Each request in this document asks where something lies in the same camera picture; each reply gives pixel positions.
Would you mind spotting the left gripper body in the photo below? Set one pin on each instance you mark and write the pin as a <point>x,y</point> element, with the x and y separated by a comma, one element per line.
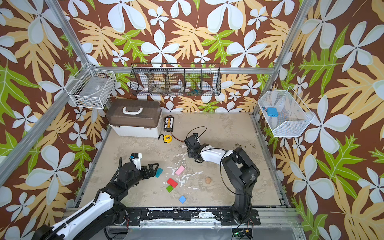
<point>138,176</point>

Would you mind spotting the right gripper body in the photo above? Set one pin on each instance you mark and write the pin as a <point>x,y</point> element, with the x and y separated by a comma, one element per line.
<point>191,145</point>

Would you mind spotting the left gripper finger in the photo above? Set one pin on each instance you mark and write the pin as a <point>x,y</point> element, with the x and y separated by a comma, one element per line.
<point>120,165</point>
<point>150,171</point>

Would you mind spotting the teal wedge block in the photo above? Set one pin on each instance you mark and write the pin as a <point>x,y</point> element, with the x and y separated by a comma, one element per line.
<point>159,172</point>

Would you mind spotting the red block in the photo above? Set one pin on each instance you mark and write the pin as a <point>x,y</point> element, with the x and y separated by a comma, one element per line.
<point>172,182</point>

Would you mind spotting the pink block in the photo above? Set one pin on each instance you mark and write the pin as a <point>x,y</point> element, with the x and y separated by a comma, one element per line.
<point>179,171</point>

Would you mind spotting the green block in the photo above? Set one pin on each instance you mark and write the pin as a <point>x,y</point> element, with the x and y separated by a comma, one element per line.
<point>169,188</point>

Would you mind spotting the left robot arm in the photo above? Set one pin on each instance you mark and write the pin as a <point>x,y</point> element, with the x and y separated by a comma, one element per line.
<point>104,210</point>

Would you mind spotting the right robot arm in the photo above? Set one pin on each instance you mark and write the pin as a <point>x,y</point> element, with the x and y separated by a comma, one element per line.
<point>240,169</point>

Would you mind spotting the blue block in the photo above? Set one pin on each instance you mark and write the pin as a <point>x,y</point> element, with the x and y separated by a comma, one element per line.
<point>182,199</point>

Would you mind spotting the yellow tape measure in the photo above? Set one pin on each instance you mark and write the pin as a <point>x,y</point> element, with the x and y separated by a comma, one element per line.
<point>166,138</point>

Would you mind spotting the black orange battery charger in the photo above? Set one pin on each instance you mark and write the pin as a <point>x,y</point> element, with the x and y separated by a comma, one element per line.
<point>168,123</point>

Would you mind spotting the brown lid tool box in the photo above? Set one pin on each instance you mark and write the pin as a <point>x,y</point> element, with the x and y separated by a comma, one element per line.
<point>135,118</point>

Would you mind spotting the blue object in basket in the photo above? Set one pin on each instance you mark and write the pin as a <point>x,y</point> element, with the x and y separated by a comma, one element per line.
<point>272,112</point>

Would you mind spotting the white mesh basket right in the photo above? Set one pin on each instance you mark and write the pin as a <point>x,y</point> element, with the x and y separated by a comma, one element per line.
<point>294,115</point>

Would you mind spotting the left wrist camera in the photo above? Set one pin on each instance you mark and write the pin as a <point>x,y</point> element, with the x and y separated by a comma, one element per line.
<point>135,158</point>

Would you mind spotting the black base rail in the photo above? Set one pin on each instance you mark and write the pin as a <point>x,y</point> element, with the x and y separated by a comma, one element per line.
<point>222,216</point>

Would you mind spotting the black wire basket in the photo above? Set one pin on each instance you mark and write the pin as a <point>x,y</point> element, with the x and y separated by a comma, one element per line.
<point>176,79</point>

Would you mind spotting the white wire basket left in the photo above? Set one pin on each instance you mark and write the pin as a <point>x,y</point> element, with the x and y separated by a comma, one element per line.
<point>91,87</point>

